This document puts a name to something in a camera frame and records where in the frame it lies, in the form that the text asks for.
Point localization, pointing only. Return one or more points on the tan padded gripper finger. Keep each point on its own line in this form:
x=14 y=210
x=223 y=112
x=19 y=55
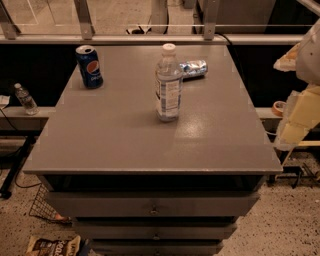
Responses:
x=301 y=114

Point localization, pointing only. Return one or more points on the top drawer round knob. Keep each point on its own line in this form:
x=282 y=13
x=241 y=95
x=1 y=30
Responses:
x=154 y=211

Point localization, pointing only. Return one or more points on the silver crushed soda can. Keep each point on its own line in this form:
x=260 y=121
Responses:
x=194 y=68

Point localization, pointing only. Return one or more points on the grey drawer cabinet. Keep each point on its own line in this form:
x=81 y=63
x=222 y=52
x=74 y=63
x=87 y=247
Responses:
x=106 y=159

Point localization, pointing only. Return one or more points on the brown snack bag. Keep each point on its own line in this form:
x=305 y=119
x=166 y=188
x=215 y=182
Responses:
x=44 y=247

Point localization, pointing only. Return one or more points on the small clear water bottle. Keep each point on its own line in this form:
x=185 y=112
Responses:
x=26 y=99

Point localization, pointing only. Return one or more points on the wire mesh basket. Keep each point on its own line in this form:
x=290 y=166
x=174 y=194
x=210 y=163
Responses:
x=42 y=210

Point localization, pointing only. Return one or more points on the blue pepsi can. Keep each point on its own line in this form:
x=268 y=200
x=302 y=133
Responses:
x=88 y=62

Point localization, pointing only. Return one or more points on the tan tape roll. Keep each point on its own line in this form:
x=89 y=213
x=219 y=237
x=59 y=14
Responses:
x=278 y=108

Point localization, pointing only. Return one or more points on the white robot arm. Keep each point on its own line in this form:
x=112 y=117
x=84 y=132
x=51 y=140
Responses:
x=303 y=58

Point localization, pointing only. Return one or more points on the clear blue-label plastic bottle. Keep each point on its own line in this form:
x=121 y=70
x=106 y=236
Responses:
x=168 y=84

